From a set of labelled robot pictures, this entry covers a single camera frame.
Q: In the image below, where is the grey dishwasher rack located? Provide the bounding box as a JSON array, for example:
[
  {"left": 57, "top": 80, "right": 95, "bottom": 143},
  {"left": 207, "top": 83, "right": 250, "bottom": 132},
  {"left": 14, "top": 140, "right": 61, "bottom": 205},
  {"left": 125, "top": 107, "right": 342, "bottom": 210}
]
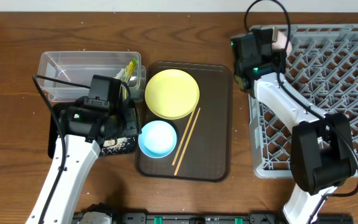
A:
[{"left": 249, "top": 24, "right": 358, "bottom": 179}]

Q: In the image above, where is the pink white bowl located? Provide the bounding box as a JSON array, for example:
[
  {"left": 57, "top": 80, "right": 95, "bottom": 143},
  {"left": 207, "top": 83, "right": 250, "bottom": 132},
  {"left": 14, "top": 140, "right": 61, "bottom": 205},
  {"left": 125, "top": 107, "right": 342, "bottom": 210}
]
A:
[{"left": 272, "top": 32, "right": 292, "bottom": 57}]

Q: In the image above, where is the yellow plate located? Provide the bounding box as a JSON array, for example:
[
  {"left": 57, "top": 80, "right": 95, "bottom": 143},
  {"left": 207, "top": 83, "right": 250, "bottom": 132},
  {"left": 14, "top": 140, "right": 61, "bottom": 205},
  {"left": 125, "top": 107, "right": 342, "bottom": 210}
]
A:
[{"left": 145, "top": 69, "right": 200, "bottom": 119}]

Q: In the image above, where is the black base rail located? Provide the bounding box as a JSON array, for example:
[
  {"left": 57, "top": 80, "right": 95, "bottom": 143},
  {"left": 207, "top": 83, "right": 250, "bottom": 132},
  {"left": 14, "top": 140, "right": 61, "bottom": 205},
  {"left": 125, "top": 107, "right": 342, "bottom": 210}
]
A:
[{"left": 73, "top": 212, "right": 354, "bottom": 224}]

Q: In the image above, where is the wooden chopstick left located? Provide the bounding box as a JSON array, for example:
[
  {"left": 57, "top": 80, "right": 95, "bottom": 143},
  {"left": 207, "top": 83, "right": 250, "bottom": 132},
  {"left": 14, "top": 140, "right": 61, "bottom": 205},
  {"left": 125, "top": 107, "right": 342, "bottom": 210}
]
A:
[{"left": 172, "top": 109, "right": 195, "bottom": 166}]

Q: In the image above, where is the pile of rice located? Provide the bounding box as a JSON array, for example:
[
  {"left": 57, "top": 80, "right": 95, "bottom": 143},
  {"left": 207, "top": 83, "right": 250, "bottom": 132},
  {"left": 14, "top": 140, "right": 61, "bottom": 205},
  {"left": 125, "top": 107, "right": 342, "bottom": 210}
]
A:
[{"left": 100, "top": 137, "right": 137, "bottom": 156}]

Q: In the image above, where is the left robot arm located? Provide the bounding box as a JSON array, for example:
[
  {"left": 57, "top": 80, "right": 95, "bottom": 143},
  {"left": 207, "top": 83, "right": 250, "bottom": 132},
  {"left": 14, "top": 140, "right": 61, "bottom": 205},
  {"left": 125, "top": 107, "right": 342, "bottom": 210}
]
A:
[{"left": 27, "top": 75, "right": 141, "bottom": 223}]

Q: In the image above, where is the light blue bowl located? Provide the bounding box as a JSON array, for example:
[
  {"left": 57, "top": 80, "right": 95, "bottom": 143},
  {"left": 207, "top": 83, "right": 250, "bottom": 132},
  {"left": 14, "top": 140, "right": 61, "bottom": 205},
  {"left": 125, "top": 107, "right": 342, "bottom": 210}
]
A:
[{"left": 138, "top": 120, "right": 177, "bottom": 159}]

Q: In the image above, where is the wooden chopstick right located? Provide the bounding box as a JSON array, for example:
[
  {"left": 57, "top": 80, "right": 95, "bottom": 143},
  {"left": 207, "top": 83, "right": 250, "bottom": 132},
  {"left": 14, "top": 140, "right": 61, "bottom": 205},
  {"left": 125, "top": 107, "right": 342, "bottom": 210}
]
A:
[{"left": 174, "top": 108, "right": 201, "bottom": 176}]

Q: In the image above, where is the black tray bin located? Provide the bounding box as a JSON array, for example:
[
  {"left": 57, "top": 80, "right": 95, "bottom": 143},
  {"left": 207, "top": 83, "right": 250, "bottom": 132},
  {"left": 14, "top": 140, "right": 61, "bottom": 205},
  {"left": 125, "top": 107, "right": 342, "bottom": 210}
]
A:
[{"left": 48, "top": 102, "right": 137, "bottom": 159}]

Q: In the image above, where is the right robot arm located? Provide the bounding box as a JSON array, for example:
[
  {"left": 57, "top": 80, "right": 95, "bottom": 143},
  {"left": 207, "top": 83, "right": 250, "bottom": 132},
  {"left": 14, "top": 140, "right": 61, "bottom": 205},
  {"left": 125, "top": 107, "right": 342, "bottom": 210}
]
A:
[{"left": 231, "top": 27, "right": 358, "bottom": 223}]

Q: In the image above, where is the green snack wrapper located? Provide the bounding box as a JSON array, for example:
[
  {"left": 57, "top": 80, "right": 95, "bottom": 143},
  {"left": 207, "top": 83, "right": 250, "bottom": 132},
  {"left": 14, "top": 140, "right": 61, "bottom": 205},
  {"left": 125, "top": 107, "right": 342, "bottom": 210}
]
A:
[{"left": 121, "top": 58, "right": 138, "bottom": 83}]

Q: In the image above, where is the white tissue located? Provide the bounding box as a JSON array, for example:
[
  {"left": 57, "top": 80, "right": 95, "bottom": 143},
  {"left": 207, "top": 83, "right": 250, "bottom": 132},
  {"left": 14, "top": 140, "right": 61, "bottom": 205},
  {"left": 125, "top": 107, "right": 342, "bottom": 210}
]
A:
[{"left": 114, "top": 68, "right": 125, "bottom": 80}]

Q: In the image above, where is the clear plastic bin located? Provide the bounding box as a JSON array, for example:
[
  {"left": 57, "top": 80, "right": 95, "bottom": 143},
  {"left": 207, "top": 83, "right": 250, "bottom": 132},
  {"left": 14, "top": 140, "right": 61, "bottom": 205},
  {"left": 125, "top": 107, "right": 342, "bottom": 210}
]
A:
[{"left": 38, "top": 51, "right": 146, "bottom": 102}]

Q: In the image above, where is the wooden chopstick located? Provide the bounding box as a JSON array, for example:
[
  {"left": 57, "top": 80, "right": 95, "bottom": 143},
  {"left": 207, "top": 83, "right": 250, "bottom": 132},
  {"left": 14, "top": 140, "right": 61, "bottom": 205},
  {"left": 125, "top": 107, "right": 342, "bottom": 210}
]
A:
[
  {"left": 172, "top": 109, "right": 195, "bottom": 166},
  {"left": 174, "top": 108, "right": 201, "bottom": 176}
]

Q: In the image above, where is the dark brown serving tray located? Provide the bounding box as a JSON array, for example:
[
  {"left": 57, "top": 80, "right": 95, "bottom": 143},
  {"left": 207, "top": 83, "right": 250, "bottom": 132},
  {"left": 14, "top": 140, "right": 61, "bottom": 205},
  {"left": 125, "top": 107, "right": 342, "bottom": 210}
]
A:
[{"left": 135, "top": 62, "right": 233, "bottom": 182}]

